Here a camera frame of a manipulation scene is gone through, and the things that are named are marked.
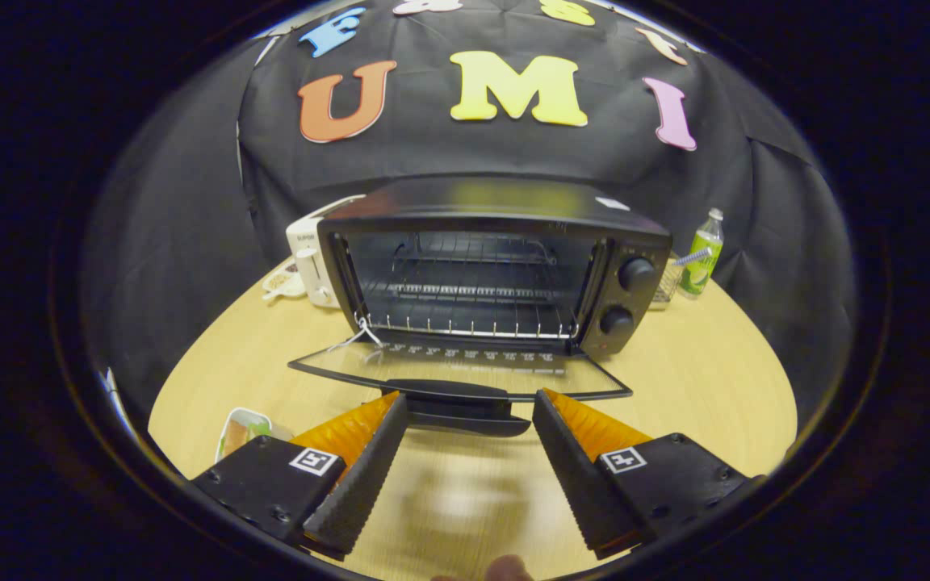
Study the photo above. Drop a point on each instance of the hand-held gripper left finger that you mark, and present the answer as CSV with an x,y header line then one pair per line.
x,y
360,476

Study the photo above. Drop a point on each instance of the small plate of snacks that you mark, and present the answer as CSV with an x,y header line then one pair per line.
x,y
281,282

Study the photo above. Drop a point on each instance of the green label plastic bottle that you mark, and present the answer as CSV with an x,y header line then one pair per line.
x,y
701,258

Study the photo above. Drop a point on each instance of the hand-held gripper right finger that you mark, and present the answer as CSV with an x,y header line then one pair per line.
x,y
578,476

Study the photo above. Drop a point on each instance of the clear glass container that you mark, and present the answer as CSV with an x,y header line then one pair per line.
x,y
665,286

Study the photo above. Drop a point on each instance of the white food tray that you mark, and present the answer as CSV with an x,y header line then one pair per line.
x,y
279,434

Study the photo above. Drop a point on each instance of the black backdrop cloth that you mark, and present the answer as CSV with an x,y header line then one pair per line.
x,y
190,202

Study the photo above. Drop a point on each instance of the pale striped stick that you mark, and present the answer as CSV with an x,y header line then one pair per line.
x,y
695,257

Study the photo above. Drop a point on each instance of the white pop-up toaster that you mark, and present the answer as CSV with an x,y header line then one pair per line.
x,y
307,258

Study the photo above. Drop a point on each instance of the black toaster oven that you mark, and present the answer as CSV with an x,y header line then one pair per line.
x,y
497,202

